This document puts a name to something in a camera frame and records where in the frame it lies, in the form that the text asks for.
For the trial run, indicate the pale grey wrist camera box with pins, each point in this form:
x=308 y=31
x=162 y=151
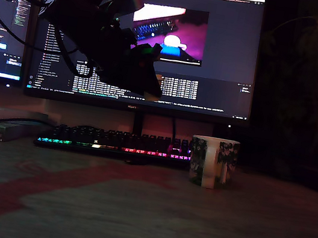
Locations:
x=134 y=0

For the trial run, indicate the large computer monitor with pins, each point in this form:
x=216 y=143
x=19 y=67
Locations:
x=229 y=45

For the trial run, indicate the long white box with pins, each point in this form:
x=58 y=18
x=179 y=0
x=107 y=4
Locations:
x=1 y=112

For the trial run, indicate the dark houseplant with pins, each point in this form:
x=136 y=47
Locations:
x=313 y=74

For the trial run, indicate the white mug with leaf print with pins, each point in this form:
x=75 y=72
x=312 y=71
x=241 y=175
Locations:
x=211 y=164

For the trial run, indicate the backlit black keyboard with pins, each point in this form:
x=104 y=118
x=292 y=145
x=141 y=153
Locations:
x=112 y=142

